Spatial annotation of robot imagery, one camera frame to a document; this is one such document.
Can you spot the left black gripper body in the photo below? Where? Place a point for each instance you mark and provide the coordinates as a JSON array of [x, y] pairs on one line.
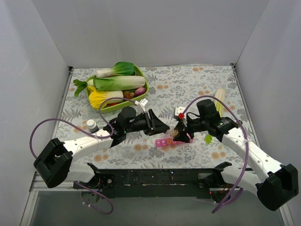
[[149, 121]]

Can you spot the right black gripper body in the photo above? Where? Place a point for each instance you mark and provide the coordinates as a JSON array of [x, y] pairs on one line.
[[192, 126]]

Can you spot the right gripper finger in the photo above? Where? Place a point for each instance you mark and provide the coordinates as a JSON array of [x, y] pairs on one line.
[[182, 137], [181, 125]]

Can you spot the clear pill bottle yellow capsules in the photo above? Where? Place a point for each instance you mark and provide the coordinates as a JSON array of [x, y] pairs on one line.
[[173, 132]]

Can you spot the pink weekly pill organizer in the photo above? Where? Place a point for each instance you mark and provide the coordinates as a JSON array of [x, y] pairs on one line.
[[166, 141]]

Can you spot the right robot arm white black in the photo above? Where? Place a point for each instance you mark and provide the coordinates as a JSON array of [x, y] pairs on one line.
[[272, 182]]

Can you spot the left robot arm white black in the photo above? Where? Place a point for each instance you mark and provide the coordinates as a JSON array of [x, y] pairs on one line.
[[57, 161]]

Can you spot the green plastic tray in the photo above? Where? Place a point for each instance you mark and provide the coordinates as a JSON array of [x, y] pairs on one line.
[[125, 102]]

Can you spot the green celery stalk toy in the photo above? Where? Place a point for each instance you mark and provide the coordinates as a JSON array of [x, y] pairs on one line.
[[220, 94]]

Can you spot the red pepper toy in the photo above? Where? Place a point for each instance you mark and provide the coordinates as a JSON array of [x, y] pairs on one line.
[[112, 104]]

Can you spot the brown mushroom toy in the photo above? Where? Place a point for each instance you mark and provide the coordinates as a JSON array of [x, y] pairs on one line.
[[128, 95]]

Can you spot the purple onion toy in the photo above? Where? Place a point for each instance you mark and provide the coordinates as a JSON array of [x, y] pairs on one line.
[[140, 91]]

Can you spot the small white cap blue bottle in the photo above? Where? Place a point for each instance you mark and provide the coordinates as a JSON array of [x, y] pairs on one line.
[[92, 126]]

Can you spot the yellow cabbage toy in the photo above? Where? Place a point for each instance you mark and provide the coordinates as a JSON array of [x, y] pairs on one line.
[[96, 98]]

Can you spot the floral table mat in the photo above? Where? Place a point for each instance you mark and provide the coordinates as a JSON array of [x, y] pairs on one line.
[[169, 87]]

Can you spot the long green napa cabbage toy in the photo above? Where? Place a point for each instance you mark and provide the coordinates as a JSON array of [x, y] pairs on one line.
[[119, 83]]

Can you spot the bok choy toy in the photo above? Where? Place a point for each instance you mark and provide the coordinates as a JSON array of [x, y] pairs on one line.
[[119, 69]]

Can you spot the white radish with leaves toy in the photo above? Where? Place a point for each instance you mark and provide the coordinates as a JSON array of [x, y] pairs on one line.
[[81, 85]]

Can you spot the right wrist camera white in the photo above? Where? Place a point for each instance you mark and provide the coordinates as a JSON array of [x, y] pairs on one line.
[[179, 114]]

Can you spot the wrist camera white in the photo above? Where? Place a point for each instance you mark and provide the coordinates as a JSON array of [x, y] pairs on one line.
[[140, 106], [179, 114]]

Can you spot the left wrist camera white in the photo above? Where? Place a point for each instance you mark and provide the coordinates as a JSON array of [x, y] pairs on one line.
[[140, 106]]

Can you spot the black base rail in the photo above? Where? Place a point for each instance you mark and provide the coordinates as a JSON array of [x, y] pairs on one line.
[[127, 183]]

